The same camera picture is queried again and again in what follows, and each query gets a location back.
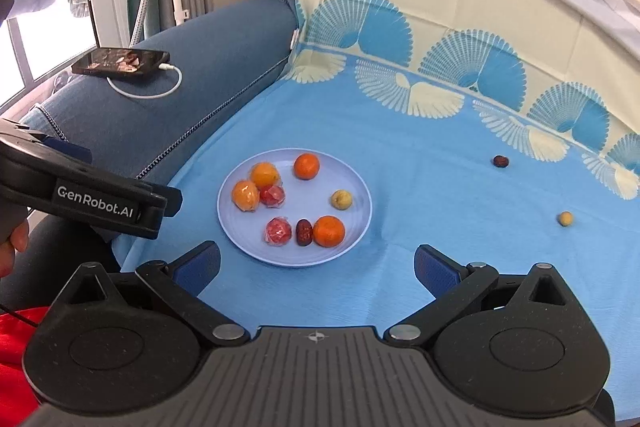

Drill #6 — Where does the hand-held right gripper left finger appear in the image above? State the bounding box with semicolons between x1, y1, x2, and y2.
47;241;251;348

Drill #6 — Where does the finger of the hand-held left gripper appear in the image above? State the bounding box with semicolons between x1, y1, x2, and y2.
42;134;94;166

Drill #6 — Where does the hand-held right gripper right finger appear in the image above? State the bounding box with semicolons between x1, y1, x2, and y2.
384;244;581;348

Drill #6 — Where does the plastic-wrapped orange fruit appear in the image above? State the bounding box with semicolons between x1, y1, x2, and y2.
231;180;261;212
249;162;281;188

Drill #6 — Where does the red candy bottom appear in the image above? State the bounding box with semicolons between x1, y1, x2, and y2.
263;217;293;247

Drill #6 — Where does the red candy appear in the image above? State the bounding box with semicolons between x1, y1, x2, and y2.
259;184;287;208
263;217;293;247

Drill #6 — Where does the light blue plate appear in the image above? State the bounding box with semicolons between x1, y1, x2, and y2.
216;149;373;268

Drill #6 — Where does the tangerine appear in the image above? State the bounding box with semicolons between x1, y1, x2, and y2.
293;153;321;180
312;215;346;248

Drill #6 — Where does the person's left hand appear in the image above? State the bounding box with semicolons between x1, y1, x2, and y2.
0;218;31;279

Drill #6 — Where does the blue fan-printed blanket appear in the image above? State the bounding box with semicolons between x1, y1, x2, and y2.
111;0;640;423

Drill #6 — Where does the black smartphone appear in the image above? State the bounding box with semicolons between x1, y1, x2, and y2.
71;48;171;80

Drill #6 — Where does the blue denim sofa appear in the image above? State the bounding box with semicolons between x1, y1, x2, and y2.
0;0;301;308

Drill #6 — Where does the red clothing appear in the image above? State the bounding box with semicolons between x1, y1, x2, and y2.
0;307;48;427

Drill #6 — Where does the white charging cable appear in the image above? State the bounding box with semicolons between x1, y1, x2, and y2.
107;63;183;99

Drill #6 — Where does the thin black cable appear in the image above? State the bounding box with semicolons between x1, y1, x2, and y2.
0;302;43;329

